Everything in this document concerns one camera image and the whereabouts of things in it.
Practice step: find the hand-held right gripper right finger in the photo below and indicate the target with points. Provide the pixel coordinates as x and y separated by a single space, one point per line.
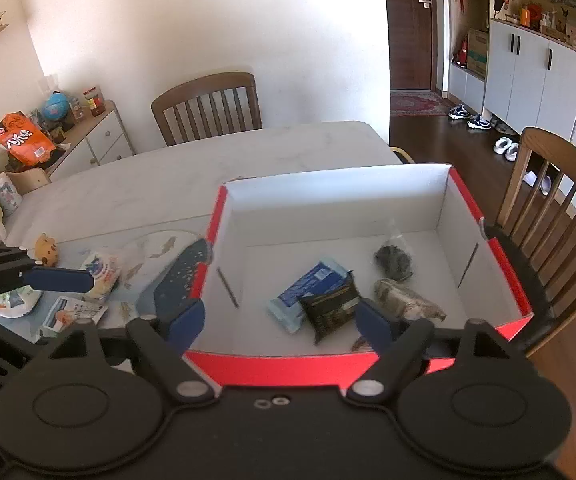
373 325

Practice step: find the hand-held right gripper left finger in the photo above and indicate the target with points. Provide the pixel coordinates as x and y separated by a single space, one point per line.
185 322

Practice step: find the white wet wipes pack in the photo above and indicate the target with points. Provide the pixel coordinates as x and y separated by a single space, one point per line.
15 305

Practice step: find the white chicken snack packet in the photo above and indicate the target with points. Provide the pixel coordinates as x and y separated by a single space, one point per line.
75 315

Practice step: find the brown foil packet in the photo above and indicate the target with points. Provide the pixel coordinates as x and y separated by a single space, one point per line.
408 302

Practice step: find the white bun packet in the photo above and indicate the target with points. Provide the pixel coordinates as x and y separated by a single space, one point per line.
105 272

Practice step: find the black snack packet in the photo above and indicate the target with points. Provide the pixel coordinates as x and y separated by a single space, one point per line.
330 307

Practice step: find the clear bag of dark tea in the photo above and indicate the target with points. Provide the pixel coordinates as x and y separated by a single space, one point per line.
394 260

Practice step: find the blue snack packet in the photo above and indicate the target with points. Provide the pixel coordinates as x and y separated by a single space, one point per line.
298 292

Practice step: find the red cardboard box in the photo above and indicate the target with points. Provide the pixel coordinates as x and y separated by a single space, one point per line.
318 220

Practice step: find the yellow capybara toy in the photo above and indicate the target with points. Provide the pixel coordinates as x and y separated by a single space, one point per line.
47 250

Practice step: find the blue fish-print table mat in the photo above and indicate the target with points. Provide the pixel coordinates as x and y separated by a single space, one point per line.
178 272

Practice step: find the blue printed white cup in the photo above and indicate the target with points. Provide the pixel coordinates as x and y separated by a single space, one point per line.
5 195

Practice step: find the orange snack bag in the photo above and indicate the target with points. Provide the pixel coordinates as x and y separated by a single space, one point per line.
23 142

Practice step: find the white side cabinet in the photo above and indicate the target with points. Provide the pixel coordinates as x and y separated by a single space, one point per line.
103 140

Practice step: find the blue globe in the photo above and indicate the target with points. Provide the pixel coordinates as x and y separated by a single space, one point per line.
56 106

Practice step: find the red-lidded jar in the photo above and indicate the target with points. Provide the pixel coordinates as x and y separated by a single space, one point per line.
94 102

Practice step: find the white slipper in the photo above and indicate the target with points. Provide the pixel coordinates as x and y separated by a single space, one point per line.
512 151
500 146

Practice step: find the red door rug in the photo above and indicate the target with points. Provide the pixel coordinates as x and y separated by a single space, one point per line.
418 104

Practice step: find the dark sneaker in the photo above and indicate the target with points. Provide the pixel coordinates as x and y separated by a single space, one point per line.
479 122
459 111

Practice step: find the wooden chair with black cushion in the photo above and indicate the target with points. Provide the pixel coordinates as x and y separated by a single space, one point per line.
538 160

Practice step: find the red ornament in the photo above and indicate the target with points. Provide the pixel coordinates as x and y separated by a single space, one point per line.
461 54

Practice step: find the cardboard storage box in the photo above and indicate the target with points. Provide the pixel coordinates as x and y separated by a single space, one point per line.
478 52

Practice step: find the brown front door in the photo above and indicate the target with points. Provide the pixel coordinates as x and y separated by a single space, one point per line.
408 35

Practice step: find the orange bottle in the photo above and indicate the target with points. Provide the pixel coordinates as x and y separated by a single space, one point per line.
525 15

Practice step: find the grey wall cabinet unit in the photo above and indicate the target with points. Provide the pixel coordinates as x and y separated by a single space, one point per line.
528 75

